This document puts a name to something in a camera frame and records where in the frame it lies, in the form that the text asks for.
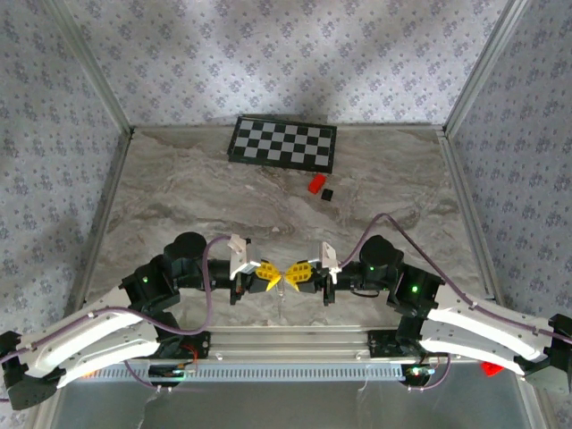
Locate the aluminium base extrusion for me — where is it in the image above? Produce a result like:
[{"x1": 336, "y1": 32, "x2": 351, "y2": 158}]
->
[{"x1": 178, "y1": 325, "x2": 403, "y2": 363}]

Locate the small controller board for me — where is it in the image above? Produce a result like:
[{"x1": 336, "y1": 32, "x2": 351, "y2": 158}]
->
[
  {"x1": 401, "y1": 364, "x2": 437, "y2": 384},
  {"x1": 148, "y1": 364, "x2": 198, "y2": 382}
]

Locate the grey metal sheet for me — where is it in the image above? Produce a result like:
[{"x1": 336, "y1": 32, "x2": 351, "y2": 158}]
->
[{"x1": 35, "y1": 379, "x2": 546, "y2": 429}]

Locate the black and grey chessboard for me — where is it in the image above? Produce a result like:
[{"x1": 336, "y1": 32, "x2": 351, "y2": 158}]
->
[{"x1": 226, "y1": 115, "x2": 339, "y2": 175}]

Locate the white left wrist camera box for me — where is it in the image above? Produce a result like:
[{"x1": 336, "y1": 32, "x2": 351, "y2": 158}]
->
[{"x1": 226, "y1": 234, "x2": 263, "y2": 282}]

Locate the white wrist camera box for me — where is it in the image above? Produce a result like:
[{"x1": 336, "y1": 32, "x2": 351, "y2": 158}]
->
[
  {"x1": 226, "y1": 234, "x2": 263, "y2": 282},
  {"x1": 315, "y1": 240, "x2": 340, "y2": 273}
]

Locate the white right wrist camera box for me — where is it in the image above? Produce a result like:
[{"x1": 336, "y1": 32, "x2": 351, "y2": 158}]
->
[{"x1": 315, "y1": 240, "x2": 340, "y2": 273}]

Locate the aluminium frame rail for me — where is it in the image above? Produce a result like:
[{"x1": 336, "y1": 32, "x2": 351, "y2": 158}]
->
[
  {"x1": 62, "y1": 129, "x2": 135, "y2": 316},
  {"x1": 131, "y1": 123, "x2": 446, "y2": 133},
  {"x1": 437, "y1": 127, "x2": 509, "y2": 312},
  {"x1": 517, "y1": 374, "x2": 559, "y2": 429},
  {"x1": 30, "y1": 392, "x2": 66, "y2": 429}
]

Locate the grey slotted cable duct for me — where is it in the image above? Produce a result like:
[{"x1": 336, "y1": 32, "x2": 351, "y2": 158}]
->
[{"x1": 80, "y1": 361, "x2": 406, "y2": 383}]

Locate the aluminium frame post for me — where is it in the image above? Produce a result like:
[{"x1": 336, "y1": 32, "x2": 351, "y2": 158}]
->
[
  {"x1": 441, "y1": 0, "x2": 533, "y2": 135},
  {"x1": 44, "y1": 0, "x2": 136, "y2": 138}
]

